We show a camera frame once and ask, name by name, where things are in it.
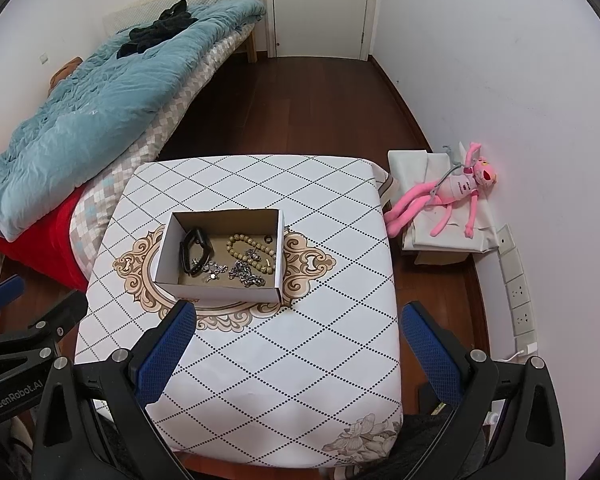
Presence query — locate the bed with blue duvet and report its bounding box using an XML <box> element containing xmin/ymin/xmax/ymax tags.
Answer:
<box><xmin>0</xmin><ymin>0</ymin><xmax>267</xmax><ymax>241</ymax></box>

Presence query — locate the dark fuzzy garment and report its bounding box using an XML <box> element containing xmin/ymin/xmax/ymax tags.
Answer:
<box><xmin>400</xmin><ymin>410</ymin><xmax>491</xmax><ymax>480</ymax></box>

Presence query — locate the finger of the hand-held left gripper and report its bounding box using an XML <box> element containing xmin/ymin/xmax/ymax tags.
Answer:
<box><xmin>0</xmin><ymin>291</ymin><xmax>88</xmax><ymax>373</ymax></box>
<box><xmin>0</xmin><ymin>276</ymin><xmax>25</xmax><ymax>317</ymax></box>

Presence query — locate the black smartwatch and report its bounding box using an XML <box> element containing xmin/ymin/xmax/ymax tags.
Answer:
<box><xmin>179</xmin><ymin>228</ymin><xmax>212</xmax><ymax>276</ymax></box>

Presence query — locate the white door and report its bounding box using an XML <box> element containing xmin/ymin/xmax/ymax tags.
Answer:
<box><xmin>265</xmin><ymin>0</ymin><xmax>381</xmax><ymax>61</ymax></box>

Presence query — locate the pink plush toy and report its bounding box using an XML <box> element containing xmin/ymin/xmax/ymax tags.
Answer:
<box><xmin>384</xmin><ymin>141</ymin><xmax>498</xmax><ymax>238</ymax></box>

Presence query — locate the checkered bed sheet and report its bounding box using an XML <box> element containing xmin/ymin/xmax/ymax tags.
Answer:
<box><xmin>70</xmin><ymin>30</ymin><xmax>256</xmax><ymax>281</ymax></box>

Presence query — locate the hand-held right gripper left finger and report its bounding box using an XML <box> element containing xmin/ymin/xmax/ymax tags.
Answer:
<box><xmin>32</xmin><ymin>301</ymin><xmax>198</xmax><ymax>480</ymax></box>

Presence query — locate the wooden bead bracelet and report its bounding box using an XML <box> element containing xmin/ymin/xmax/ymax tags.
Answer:
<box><xmin>225</xmin><ymin>232</ymin><xmax>279</xmax><ymax>275</ymax></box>

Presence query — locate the silver chain bracelet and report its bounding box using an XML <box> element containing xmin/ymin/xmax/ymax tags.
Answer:
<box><xmin>228</xmin><ymin>260</ymin><xmax>267</xmax><ymax>288</ymax></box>

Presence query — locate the red blanket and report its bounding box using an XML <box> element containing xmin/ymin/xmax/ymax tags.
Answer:
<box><xmin>0</xmin><ymin>187</ymin><xmax>91</xmax><ymax>292</ymax></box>

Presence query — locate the brown cardboard box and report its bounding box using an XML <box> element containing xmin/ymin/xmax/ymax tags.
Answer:
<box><xmin>414</xmin><ymin>249</ymin><xmax>471</xmax><ymax>266</ymax></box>

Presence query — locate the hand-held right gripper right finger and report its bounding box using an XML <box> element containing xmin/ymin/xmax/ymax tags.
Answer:
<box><xmin>401</xmin><ymin>301</ymin><xmax>566</xmax><ymax>480</ymax></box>

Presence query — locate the black clothing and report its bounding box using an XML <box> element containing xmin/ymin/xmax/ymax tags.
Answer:
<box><xmin>117</xmin><ymin>0</ymin><xmax>198</xmax><ymax>58</ymax></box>

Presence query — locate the table with patterned cloth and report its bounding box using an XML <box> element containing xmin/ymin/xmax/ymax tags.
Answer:
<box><xmin>74</xmin><ymin>154</ymin><xmax>401</xmax><ymax>473</ymax></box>

